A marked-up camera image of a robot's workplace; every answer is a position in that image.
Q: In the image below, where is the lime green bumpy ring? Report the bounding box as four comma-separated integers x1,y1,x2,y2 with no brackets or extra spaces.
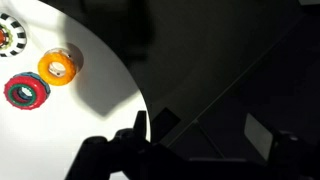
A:
0,24,14,52

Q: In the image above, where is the clear ring with beads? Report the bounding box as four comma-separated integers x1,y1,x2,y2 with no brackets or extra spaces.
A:
43,47,84,74

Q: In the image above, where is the red bumpy ring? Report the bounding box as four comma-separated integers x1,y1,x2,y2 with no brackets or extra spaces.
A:
3,75,48,111

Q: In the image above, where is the black and white checkered ring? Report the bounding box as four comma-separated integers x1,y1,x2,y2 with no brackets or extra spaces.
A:
0,12,28,58

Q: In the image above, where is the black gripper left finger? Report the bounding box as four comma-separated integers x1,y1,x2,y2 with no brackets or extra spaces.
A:
133,111,147,139

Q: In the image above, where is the orange bumpy ring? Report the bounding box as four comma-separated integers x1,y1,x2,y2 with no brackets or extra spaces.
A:
37,52,78,87

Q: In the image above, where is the orange stake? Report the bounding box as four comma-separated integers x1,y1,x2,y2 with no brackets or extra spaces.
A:
0,30,6,44

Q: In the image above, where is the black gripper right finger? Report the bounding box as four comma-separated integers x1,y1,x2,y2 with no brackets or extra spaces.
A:
244,113,281,161

